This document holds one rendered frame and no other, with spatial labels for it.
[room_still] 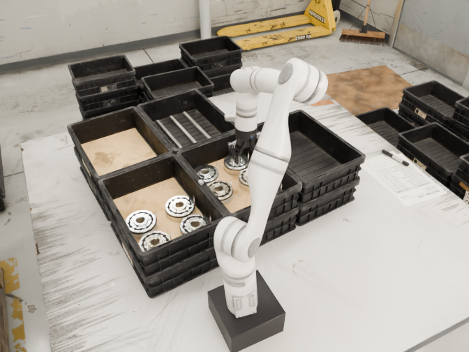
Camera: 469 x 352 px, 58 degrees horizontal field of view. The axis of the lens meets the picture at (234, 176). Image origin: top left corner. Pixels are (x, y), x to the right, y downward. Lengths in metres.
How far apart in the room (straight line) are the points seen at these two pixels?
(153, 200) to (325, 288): 0.67
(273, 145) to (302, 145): 0.82
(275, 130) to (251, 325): 0.57
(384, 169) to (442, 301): 0.67
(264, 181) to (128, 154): 0.90
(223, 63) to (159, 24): 1.72
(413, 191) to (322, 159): 0.41
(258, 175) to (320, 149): 0.82
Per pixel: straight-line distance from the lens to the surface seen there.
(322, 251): 1.58
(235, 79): 1.32
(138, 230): 1.43
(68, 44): 4.68
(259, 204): 1.03
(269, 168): 1.02
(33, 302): 2.49
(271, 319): 1.28
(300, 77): 1.03
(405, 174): 2.00
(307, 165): 1.73
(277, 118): 1.02
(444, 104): 3.30
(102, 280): 1.54
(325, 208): 1.69
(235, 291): 1.20
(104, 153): 1.84
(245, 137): 1.43
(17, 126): 3.83
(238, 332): 1.27
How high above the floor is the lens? 1.89
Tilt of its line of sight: 40 degrees down
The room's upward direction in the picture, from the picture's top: straight up
